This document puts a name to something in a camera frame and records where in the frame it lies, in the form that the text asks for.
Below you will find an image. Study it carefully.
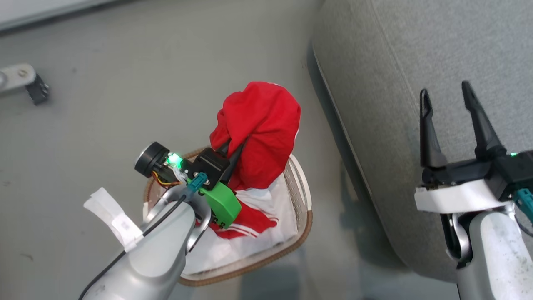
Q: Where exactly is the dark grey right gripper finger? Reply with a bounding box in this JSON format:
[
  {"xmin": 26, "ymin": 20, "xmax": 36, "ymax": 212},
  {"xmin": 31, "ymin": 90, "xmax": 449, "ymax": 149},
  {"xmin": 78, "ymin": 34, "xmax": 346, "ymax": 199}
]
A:
[
  {"xmin": 461, "ymin": 81, "xmax": 507, "ymax": 159},
  {"xmin": 419, "ymin": 88, "xmax": 448, "ymax": 169}
]

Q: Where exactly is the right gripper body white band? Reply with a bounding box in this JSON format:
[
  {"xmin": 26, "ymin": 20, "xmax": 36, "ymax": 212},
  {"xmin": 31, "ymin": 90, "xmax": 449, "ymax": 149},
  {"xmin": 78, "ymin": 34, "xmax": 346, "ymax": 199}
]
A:
[{"xmin": 415, "ymin": 147, "xmax": 533, "ymax": 214}]

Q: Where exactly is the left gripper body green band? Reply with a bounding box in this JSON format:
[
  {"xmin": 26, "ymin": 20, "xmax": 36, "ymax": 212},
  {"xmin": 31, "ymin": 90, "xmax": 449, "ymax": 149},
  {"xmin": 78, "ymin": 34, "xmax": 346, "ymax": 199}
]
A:
[{"xmin": 192, "ymin": 148, "xmax": 242, "ymax": 230}]

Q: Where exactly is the red garment with white stripes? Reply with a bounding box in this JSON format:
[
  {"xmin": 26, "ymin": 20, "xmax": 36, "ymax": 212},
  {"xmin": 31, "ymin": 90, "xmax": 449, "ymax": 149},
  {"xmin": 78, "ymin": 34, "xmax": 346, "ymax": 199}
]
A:
[{"xmin": 196, "ymin": 81, "xmax": 301, "ymax": 240}]

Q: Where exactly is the white basket liner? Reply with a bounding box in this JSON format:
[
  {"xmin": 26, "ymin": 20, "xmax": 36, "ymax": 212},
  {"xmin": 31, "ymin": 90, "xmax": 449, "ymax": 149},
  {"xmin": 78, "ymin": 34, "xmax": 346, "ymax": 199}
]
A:
[{"xmin": 146, "ymin": 156, "xmax": 299, "ymax": 276}]

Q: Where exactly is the woven laundry basket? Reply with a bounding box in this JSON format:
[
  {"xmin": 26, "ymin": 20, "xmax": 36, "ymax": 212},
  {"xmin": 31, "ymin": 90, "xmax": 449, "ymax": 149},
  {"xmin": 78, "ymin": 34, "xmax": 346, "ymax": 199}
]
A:
[{"xmin": 143, "ymin": 148, "xmax": 314, "ymax": 287}]

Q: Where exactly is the grey fabric sofa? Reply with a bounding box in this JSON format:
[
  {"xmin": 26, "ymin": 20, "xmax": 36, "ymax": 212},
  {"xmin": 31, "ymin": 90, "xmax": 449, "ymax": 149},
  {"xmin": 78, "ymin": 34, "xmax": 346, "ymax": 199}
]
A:
[{"xmin": 311, "ymin": 0, "xmax": 533, "ymax": 284}]

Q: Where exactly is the metal leg with black caster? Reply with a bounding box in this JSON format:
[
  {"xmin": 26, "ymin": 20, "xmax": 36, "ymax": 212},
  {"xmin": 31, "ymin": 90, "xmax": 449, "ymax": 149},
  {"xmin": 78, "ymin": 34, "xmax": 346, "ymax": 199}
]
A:
[{"xmin": 0, "ymin": 62, "xmax": 50, "ymax": 106}]

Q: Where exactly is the teal cable connector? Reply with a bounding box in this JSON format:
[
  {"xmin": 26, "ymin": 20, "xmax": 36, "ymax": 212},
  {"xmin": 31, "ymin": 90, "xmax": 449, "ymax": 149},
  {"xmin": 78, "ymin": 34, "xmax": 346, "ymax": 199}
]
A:
[
  {"xmin": 187, "ymin": 172, "xmax": 209, "ymax": 193},
  {"xmin": 514, "ymin": 188, "xmax": 533, "ymax": 222}
]

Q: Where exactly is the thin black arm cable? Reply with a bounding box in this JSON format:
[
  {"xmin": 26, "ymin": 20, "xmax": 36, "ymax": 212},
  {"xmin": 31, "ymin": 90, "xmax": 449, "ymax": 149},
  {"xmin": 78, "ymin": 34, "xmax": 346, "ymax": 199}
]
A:
[{"xmin": 78, "ymin": 194, "xmax": 188, "ymax": 300}]

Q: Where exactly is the white paper cable tag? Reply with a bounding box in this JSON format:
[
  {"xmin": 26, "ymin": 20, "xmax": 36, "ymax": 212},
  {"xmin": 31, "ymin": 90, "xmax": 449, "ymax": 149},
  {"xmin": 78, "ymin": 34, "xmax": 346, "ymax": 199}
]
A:
[{"xmin": 83, "ymin": 187, "xmax": 144, "ymax": 253}]

